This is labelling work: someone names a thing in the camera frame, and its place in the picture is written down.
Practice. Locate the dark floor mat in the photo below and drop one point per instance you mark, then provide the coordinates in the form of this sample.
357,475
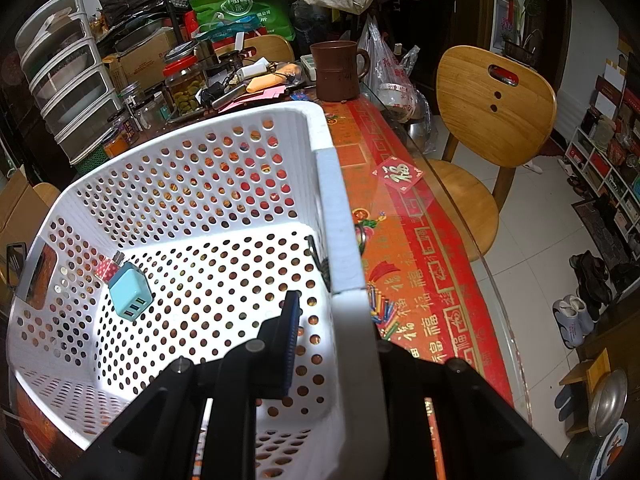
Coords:
600,240

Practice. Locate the dark shoes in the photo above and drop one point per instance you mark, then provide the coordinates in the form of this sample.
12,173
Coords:
590,277

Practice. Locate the orange cloth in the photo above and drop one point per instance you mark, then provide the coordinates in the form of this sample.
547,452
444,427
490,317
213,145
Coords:
265,82

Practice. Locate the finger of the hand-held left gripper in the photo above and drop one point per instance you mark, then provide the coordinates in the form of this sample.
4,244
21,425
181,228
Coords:
16,265

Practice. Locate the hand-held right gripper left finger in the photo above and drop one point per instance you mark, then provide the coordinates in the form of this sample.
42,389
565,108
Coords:
292,340

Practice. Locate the white cube shelf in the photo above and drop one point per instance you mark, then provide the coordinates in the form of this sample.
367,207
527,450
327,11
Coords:
607,180

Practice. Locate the white perforated plastic basket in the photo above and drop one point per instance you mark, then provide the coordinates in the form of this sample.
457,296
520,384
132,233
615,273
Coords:
225,240

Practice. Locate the potted plant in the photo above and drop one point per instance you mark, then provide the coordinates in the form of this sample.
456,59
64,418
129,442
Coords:
522,45

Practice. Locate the clear plastic bag with bowl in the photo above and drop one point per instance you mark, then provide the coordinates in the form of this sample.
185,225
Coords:
387,70

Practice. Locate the painted round plate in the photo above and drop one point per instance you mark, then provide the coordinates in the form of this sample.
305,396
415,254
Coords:
610,452

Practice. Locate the small white box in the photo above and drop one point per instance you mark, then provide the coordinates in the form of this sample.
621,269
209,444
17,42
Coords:
308,67

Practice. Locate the large cardboard box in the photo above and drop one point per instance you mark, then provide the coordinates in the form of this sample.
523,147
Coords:
20,200

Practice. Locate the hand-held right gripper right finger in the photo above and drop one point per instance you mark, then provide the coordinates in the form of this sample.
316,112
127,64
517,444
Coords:
415,377

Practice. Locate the green shopping bag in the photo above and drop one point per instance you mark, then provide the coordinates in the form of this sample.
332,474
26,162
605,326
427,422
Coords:
245,5

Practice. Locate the glass jar with red lid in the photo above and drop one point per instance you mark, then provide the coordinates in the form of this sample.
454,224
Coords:
186,87

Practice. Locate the orange jar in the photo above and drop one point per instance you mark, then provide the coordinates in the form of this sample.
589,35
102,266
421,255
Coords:
117,145

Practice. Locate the white slippers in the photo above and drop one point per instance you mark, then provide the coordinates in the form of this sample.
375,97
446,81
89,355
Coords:
572,320

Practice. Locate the small glass jar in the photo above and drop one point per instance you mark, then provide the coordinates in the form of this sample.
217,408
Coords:
132,97

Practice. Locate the brown ceramic mug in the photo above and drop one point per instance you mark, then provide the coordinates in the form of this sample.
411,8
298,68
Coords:
337,72

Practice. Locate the light blue USB charger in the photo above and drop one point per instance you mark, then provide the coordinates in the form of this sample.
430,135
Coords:
127,290

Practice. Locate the blue slippers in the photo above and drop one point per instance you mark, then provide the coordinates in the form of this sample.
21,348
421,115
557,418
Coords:
566,402

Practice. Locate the clear plastic drawer unit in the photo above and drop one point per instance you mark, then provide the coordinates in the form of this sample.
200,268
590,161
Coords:
65,75

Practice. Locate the red printed tablecloth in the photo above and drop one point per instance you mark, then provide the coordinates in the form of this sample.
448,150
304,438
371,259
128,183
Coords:
425,260

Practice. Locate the red checkered charger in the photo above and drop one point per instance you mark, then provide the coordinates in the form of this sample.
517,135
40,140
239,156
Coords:
106,267

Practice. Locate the small wooden stool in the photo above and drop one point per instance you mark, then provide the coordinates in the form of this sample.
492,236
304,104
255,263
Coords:
595,370

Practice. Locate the red square sticker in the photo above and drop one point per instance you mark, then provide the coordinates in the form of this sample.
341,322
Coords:
397,174

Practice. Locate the metal basin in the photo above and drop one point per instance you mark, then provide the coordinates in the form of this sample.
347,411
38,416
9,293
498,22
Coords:
607,402

